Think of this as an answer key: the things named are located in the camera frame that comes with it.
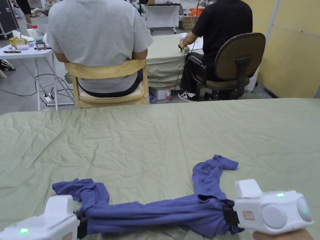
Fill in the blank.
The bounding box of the white box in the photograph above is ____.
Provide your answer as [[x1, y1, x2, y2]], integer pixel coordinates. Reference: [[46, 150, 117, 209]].
[[149, 87, 168, 101]]

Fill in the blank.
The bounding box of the bed with pale green sheet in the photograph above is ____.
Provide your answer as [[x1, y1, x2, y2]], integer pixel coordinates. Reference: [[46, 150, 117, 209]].
[[0, 97, 320, 240]]

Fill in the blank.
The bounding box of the black equipment case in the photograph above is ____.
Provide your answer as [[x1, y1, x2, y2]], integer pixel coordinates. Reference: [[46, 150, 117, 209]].
[[0, 0, 20, 38]]

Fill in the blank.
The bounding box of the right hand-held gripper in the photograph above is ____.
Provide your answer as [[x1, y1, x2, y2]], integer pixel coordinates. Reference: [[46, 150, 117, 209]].
[[223, 179, 314, 236]]

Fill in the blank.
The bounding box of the white table with devices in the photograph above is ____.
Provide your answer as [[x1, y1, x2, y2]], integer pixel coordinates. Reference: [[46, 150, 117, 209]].
[[145, 0, 185, 34]]

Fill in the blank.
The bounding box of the stack of cartons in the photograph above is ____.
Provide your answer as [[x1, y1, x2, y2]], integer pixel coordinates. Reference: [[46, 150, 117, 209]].
[[178, 19, 198, 32]]

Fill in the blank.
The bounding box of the white folding table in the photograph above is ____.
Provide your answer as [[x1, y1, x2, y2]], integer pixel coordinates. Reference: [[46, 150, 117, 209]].
[[0, 25, 76, 112]]

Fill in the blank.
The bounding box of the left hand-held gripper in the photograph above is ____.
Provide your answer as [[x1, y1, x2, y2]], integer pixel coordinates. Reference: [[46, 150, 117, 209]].
[[0, 195, 88, 240]]

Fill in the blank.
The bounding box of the wooden chair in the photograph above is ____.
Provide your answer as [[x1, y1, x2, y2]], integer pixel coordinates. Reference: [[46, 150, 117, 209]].
[[64, 58, 150, 110]]

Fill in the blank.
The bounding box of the low table with green sheet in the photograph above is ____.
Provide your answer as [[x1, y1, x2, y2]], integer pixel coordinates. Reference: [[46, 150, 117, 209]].
[[146, 34, 205, 91]]

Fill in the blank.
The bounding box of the dark blue shirt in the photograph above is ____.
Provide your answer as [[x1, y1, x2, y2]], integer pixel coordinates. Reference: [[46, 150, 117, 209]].
[[52, 154, 239, 238]]

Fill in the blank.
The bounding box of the person's right hand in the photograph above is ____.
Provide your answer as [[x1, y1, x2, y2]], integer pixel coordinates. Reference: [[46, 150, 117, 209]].
[[252, 228, 314, 240]]

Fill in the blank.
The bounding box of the olive office chair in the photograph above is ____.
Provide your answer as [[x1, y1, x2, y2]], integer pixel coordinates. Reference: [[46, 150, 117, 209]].
[[187, 32, 267, 102]]

